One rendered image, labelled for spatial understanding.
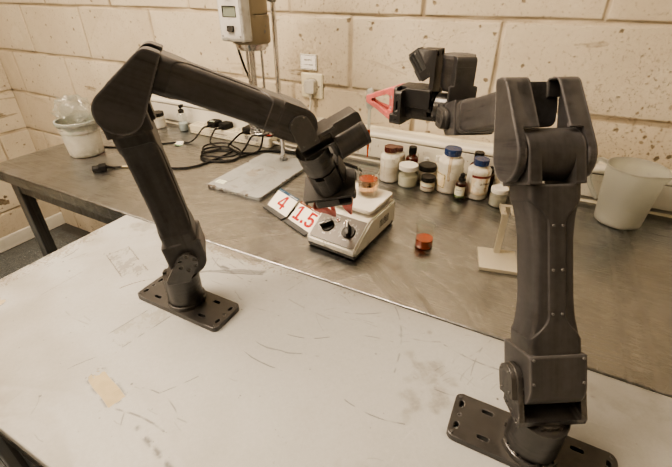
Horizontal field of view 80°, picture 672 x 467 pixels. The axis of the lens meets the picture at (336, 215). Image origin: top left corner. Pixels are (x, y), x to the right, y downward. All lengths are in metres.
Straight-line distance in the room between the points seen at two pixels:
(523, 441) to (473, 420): 0.07
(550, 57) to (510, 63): 0.10
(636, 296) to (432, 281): 0.39
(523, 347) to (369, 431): 0.24
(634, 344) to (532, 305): 0.37
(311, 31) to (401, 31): 0.31
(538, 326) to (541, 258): 0.08
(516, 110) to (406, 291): 0.44
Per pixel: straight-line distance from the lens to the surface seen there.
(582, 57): 1.25
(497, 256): 0.95
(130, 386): 0.72
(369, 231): 0.90
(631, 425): 0.74
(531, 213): 0.50
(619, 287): 0.99
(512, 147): 0.50
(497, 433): 0.64
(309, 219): 0.99
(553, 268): 0.51
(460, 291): 0.84
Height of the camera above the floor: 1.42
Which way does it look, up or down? 30 degrees down
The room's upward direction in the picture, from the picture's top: straight up
